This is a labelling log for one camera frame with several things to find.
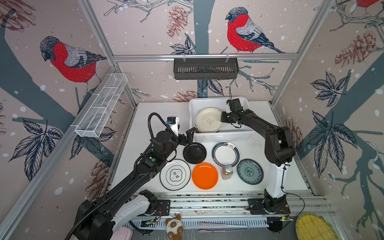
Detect yellow woven bamboo tray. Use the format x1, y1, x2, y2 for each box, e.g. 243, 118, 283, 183
295, 213, 339, 240

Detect cream white large plate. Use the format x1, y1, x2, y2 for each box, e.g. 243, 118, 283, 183
195, 108, 223, 133

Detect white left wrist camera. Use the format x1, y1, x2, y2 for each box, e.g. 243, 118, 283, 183
167, 116, 179, 137

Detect green rimmed white plate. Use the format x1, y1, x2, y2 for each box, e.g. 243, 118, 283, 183
212, 142, 241, 167

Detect orange plate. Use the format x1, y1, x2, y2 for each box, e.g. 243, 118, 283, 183
192, 163, 219, 190

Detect white plastic bin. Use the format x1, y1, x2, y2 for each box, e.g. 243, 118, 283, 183
189, 97, 254, 143

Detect white wire mesh shelf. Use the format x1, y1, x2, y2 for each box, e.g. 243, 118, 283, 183
75, 73, 128, 138

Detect teal patterned plate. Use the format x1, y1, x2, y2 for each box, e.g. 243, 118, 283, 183
237, 159, 264, 185

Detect aluminium rail base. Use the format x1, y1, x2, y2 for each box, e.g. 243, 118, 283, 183
116, 191, 335, 231

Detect pink tweezers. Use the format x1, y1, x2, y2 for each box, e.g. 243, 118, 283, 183
198, 222, 249, 233

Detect pink tray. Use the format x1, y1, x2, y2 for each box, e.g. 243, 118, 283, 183
111, 227, 133, 240

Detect white plate with black emblem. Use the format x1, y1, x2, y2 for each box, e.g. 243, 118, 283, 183
160, 159, 191, 191

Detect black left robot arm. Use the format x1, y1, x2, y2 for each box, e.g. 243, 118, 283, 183
66, 128, 196, 240

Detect brown white plush toy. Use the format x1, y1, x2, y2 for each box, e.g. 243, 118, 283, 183
165, 214, 184, 240

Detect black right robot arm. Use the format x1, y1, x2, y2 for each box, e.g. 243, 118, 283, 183
221, 99, 296, 214

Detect black hanging basket shelf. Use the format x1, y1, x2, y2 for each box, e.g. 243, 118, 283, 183
174, 58, 239, 80

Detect small amber glass jar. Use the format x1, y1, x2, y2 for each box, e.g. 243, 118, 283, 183
221, 165, 234, 180

